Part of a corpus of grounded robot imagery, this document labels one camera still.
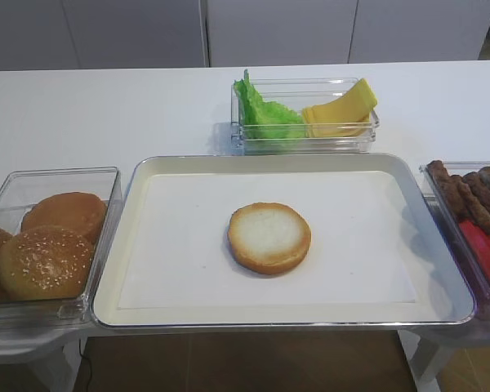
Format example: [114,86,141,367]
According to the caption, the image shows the green lettuce leaf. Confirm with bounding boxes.
[234,69,305,140]

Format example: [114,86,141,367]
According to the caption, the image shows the clear lettuce and cheese container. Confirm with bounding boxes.
[231,78,380,155]

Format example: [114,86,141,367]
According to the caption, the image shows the yellow cheese slices stack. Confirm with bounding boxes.
[302,78,377,138]

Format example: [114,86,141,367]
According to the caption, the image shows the bottom bun on tray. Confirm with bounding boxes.
[227,203,312,275]

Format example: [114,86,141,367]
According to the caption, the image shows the silver metal tray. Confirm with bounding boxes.
[92,154,476,330]

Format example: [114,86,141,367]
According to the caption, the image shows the white paper tray liner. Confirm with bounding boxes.
[120,171,417,307]

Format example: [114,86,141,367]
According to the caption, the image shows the plain bun half in container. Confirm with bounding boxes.
[20,192,107,244]

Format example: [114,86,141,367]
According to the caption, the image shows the clear bun container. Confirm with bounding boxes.
[0,167,123,329]

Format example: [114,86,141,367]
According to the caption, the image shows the sesame bun top right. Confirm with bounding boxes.
[0,225,95,301]

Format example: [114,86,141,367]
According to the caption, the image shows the clear patty and tomato container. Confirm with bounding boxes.
[418,161,490,304]

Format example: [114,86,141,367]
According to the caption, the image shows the brown meat patties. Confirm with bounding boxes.
[426,160,490,238]

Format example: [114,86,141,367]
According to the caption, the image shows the red tomato slices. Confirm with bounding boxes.
[459,220,490,283]

